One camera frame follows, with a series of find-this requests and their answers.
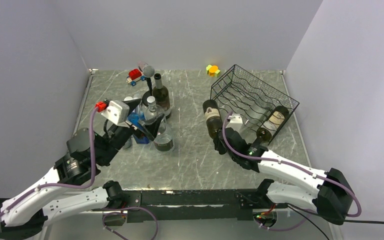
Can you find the yellow green toy block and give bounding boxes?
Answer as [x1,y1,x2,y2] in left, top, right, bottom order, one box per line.
[206,64,221,77]

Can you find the dark wine bottle silver neck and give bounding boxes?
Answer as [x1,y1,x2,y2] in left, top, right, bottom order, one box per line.
[152,73,171,119]

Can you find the dark wine bottle black neck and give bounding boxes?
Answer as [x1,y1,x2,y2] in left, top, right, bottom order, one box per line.
[202,99,223,139]

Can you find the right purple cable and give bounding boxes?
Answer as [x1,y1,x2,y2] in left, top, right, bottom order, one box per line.
[221,111,362,233]

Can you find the clear glass bottle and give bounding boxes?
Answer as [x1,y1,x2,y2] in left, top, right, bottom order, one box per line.
[239,104,276,133]

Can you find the dark green wine bottle front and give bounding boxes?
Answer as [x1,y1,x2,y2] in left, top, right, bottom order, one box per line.
[256,105,289,143]

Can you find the red toy block car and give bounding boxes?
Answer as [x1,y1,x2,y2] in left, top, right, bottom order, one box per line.
[126,68,146,86]

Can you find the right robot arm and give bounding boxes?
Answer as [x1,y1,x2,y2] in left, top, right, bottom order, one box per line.
[211,127,357,226]

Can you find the glitter microphone on stand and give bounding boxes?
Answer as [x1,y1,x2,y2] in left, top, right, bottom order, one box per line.
[137,61,155,78]

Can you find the clear round bottle rear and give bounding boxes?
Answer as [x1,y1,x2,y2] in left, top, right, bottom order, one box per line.
[143,96,162,120]

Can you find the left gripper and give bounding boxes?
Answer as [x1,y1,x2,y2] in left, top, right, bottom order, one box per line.
[98,99,165,166]

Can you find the black wire wine rack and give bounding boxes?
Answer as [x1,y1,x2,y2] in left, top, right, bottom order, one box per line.
[210,64,299,146]

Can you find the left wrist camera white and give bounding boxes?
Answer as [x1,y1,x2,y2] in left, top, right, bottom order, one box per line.
[100,100,130,127]

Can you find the clear round bottle front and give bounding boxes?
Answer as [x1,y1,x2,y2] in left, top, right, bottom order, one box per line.
[153,121,175,153]

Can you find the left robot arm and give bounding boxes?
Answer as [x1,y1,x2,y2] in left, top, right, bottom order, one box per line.
[0,98,163,240]

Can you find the black base bar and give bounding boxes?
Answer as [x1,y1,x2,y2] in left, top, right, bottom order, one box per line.
[116,189,273,223]

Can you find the blue square glass bottle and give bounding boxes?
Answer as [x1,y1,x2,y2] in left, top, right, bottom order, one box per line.
[127,102,150,145]

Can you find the clear round bottle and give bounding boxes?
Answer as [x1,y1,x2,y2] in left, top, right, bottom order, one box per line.
[143,96,162,120]
[153,121,175,153]

